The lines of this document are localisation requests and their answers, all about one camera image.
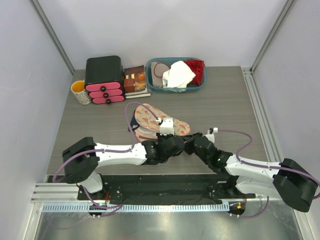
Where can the grey cloth with red loop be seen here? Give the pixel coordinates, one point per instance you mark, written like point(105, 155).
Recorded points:
point(157, 71)

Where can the black pink drawer organizer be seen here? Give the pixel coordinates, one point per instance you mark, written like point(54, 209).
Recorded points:
point(104, 79)

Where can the red garment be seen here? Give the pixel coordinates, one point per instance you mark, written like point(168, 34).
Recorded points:
point(197, 67)

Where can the pink mesh laundry bag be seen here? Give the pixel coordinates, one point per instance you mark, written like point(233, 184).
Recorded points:
point(149, 128)

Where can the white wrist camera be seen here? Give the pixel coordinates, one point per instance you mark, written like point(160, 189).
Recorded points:
point(166, 126)
point(211, 133)

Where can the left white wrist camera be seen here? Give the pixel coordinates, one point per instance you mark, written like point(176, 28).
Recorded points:
point(166, 126)

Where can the white cloth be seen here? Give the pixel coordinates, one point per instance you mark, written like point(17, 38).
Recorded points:
point(178, 76)

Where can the white slotted cable duct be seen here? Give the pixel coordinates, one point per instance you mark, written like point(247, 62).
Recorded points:
point(87, 207)

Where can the teal plastic basket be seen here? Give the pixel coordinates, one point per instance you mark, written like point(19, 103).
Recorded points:
point(169, 61)

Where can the stack of books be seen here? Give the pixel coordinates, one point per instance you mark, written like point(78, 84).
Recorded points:
point(134, 82)

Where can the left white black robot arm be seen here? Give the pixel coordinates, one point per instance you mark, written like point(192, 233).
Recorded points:
point(81, 160)

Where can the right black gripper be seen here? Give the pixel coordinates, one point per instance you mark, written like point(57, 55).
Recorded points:
point(189, 141)

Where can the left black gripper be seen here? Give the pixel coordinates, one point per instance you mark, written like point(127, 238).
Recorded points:
point(159, 136)

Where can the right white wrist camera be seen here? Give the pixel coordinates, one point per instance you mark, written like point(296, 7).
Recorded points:
point(211, 133)

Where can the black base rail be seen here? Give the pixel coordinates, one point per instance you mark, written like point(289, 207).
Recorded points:
point(169, 189)

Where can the yellow inside patterned mug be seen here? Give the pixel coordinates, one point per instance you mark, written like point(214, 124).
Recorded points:
point(80, 93)

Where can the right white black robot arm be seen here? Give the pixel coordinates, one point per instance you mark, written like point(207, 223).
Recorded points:
point(285, 180)

